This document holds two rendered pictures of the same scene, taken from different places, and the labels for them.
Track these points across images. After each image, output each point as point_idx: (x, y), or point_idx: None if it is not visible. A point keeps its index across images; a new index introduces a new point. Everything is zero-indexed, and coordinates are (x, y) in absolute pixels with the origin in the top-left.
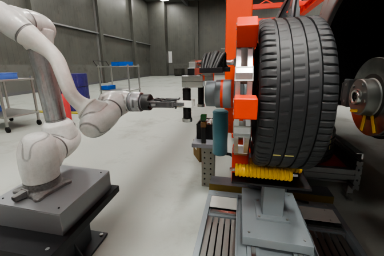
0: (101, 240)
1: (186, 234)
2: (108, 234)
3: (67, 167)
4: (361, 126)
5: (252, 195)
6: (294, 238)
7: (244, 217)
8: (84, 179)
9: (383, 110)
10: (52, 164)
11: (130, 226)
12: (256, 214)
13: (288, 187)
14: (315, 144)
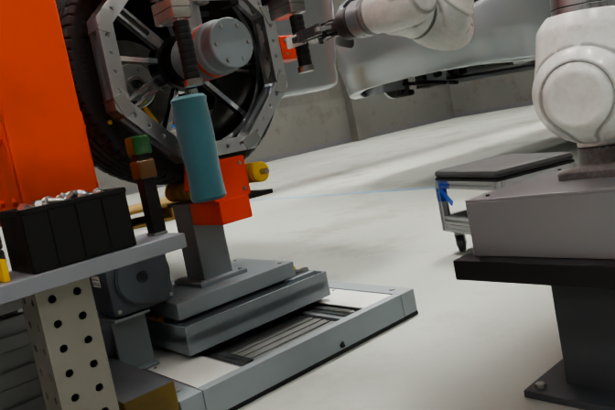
0: (538, 378)
1: (332, 376)
2: (523, 399)
3: (600, 187)
4: None
5: (188, 294)
6: (242, 261)
7: (258, 273)
8: (528, 186)
9: (157, 94)
10: None
11: (458, 405)
12: (238, 270)
13: None
14: None
